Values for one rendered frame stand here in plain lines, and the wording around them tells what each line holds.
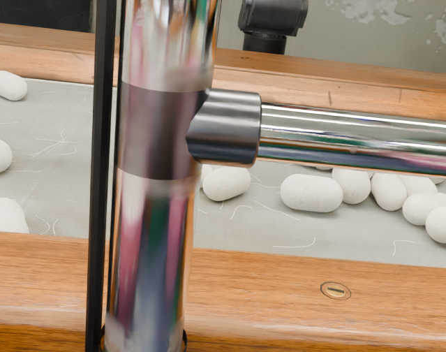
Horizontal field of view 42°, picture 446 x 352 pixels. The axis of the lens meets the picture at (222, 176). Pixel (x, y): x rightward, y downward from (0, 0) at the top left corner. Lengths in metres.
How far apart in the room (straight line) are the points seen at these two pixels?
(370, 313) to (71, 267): 0.11
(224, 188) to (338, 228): 0.07
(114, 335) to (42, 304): 0.04
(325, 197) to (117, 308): 0.19
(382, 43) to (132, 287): 2.51
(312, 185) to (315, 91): 0.23
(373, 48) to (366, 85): 2.06
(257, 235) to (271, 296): 0.09
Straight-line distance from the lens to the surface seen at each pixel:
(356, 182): 0.35
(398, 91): 0.58
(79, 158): 0.38
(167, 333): 0.17
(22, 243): 0.24
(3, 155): 0.35
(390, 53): 2.67
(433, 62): 2.75
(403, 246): 0.33
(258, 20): 0.83
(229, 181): 0.33
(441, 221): 0.33
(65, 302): 0.21
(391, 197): 0.36
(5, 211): 0.27
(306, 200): 0.33
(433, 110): 0.59
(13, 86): 0.48
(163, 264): 0.15
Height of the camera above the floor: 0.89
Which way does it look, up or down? 23 degrees down
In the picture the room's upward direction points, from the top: 8 degrees clockwise
